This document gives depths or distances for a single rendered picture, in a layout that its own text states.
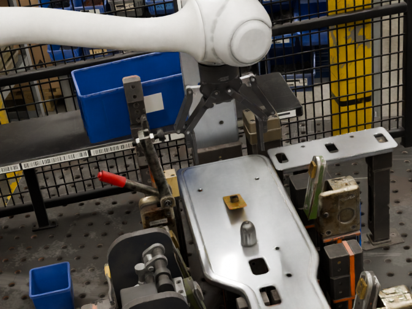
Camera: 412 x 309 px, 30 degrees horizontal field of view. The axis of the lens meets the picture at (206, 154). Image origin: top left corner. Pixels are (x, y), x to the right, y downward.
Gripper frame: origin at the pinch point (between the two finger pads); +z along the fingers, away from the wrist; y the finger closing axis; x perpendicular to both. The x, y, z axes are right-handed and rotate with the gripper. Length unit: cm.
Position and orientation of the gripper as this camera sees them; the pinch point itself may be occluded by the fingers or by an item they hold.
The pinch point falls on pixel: (228, 149)
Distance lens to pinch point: 155.9
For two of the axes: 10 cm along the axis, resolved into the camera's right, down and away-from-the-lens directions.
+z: 1.2, 8.5, 5.1
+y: 9.8, -2.0, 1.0
